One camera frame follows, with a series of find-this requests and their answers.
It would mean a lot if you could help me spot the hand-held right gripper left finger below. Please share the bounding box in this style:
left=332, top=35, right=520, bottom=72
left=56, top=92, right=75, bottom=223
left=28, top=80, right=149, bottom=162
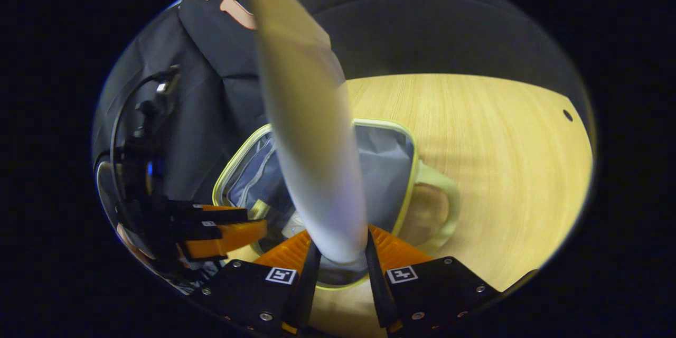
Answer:
left=198, top=229, right=323, bottom=336

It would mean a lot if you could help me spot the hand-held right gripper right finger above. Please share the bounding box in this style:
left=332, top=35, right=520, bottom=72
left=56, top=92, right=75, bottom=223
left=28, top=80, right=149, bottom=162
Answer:
left=364, top=224, right=502, bottom=336

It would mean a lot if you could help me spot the pale yellow small suitcase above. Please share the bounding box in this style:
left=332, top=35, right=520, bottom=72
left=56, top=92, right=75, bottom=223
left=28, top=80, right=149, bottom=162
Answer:
left=212, top=119, right=460, bottom=291

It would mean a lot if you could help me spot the white squeeze tube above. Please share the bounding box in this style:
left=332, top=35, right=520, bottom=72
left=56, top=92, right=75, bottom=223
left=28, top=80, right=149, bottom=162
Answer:
left=248, top=0, right=369, bottom=265

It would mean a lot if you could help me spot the black backdrop cloth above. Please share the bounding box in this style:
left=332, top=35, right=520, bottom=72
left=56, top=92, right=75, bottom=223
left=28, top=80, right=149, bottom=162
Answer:
left=92, top=0, right=587, bottom=206

